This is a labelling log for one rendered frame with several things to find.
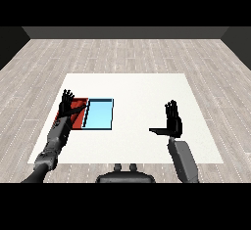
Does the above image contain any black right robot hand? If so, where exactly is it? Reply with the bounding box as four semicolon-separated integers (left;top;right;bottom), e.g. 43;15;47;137
148;99;183;139

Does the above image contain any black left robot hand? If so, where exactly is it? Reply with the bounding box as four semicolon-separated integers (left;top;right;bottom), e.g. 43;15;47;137
57;88;88;118

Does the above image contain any red shallow open box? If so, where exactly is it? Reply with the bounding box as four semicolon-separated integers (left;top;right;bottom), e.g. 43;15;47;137
54;97;90;131

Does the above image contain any light blue shallow open box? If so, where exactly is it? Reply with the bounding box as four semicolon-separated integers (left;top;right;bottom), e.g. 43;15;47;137
81;98;115;131

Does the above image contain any dark grey robot body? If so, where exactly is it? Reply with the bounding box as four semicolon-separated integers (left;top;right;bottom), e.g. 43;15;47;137
95;163;157;184

